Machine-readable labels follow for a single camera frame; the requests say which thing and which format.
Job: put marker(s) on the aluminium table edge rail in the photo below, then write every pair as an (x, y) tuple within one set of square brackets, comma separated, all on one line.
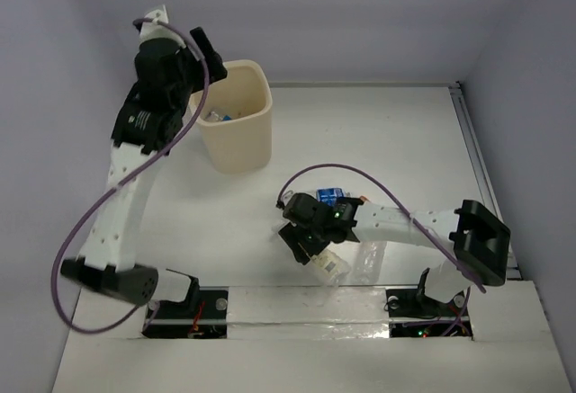
[(479, 168)]

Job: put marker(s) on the large bottle yellow label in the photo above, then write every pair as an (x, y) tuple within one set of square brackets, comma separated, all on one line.
[(328, 267)]

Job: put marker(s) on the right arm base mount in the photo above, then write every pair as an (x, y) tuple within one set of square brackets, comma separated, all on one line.
[(414, 315)]

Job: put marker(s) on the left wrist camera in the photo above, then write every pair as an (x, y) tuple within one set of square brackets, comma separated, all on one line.
[(155, 22)]

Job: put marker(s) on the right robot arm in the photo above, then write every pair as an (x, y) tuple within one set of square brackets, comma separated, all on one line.
[(473, 241)]

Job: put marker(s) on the crushed clear bottle white cap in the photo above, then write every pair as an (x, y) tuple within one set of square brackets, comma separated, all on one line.
[(368, 263)]

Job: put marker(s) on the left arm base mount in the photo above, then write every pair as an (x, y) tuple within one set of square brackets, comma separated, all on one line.
[(202, 315)]

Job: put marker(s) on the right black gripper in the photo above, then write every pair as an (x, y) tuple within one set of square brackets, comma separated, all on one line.
[(290, 233)]

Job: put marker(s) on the clear bottle blue cap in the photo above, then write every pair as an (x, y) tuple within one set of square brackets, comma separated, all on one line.
[(217, 115)]

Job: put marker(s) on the beige plastic waste bin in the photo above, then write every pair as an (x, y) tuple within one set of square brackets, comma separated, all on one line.
[(244, 143)]

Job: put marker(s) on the clear bottle blue label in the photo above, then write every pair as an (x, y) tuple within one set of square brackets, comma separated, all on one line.
[(329, 195)]

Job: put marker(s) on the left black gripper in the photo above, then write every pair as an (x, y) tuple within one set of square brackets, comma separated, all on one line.
[(207, 54)]

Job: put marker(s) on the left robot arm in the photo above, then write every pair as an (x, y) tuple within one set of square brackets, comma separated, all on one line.
[(170, 67)]

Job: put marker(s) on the silver foil tape strip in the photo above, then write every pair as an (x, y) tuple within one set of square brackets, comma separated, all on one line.
[(307, 313)]

